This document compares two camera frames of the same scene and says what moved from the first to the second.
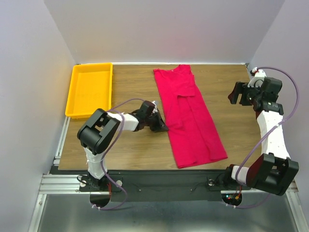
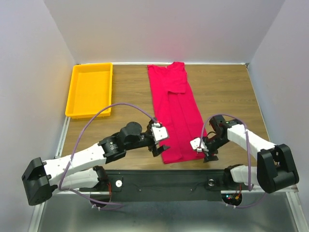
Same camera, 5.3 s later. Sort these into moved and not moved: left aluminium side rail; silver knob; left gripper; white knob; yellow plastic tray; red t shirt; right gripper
Moved: right gripper; red t shirt; left gripper
Not moved: left aluminium side rail; yellow plastic tray; white knob; silver knob
